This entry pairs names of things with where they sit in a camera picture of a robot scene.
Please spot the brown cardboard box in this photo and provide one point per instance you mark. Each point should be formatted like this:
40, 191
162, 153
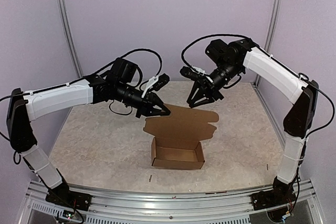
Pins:
177, 137

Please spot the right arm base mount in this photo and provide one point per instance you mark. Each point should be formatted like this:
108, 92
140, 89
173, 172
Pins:
271, 198

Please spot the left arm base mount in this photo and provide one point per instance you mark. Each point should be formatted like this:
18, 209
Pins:
73, 199

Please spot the front aluminium rail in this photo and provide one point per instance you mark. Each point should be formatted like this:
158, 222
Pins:
113, 206

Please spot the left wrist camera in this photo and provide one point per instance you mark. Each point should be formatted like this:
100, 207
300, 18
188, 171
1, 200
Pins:
155, 83

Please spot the right aluminium frame post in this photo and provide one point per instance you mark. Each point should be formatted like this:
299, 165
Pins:
272, 24

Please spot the aluminium frame post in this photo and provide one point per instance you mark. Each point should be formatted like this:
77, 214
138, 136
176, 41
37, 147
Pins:
272, 24
69, 38

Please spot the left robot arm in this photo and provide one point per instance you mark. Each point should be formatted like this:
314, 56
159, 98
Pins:
112, 85

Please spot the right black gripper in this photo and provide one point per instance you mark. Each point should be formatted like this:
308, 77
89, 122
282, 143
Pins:
214, 92

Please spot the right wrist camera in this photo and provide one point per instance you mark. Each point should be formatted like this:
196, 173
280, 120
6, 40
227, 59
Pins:
192, 75

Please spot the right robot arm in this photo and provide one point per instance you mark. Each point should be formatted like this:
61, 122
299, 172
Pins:
233, 59

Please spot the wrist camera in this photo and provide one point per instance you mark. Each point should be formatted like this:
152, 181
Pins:
192, 75
155, 83

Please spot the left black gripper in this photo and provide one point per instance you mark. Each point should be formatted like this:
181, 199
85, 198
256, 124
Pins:
147, 104

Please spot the left aluminium frame post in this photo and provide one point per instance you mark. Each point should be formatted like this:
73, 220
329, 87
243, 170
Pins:
69, 38

